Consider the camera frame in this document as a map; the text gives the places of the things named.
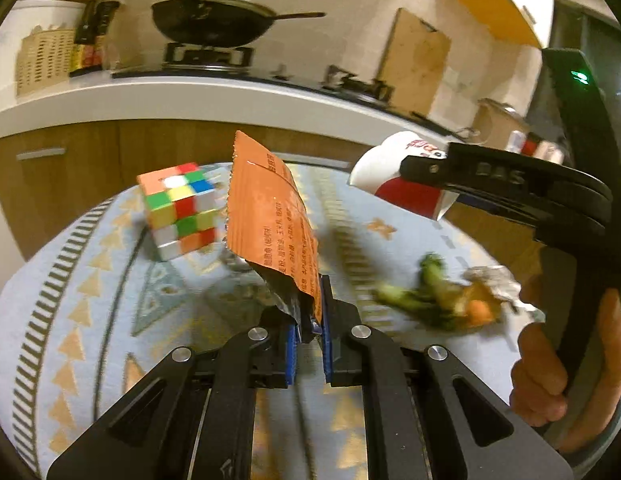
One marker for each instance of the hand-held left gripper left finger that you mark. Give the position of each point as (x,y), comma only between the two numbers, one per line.
(290,355)

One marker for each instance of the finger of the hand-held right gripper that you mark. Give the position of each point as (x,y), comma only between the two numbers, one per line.
(495,172)
(565,215)

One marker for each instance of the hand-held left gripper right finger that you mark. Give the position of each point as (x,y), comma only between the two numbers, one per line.
(326,350)

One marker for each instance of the red white paper cup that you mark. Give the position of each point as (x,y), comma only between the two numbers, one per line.
(380,170)

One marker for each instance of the plain orange snack packet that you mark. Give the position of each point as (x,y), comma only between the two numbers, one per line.
(270,210)

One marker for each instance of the person's right forearm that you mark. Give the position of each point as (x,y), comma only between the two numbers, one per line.
(610,440)

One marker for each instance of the person's right hand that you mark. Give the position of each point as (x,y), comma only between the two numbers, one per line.
(538,380)

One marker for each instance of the beige rice cooker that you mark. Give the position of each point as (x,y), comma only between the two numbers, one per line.
(493,125)

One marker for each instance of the crumpled silver foil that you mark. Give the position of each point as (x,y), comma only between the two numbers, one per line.
(505,290)

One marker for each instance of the green vegetable scrap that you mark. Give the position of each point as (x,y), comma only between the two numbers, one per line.
(425,295)

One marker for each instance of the carrot piece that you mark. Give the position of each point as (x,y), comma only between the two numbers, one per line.
(478,312)

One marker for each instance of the wooden cutting board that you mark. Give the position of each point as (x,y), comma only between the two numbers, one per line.
(415,65)

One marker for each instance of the dark window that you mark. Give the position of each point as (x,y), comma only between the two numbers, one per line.
(608,45)

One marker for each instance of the patterned blue tablecloth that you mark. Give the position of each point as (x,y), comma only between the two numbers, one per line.
(115,335)

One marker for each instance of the colourful puzzle cube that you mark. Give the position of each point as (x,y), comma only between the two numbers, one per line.
(180,210)

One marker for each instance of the black gas stove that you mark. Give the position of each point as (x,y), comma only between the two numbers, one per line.
(290,77)

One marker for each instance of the black spatula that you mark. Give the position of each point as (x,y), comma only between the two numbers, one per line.
(300,15)

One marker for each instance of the wooden base cabinets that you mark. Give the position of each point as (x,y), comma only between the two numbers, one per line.
(115,150)

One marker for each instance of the white kitchen counter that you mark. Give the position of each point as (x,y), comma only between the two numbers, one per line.
(140,97)

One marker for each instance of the black wok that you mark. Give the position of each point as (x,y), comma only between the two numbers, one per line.
(215,25)

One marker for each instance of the yellow red seasoning box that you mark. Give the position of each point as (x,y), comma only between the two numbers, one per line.
(86,59)

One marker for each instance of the woven bamboo basket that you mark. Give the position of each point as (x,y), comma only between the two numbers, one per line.
(43,62)

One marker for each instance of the sauce bottles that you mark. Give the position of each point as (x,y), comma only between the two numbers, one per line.
(95,17)

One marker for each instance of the white appliance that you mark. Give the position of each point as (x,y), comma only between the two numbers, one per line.
(10,45)

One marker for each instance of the white yellow wall cabinet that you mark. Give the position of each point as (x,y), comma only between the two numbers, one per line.
(495,5)

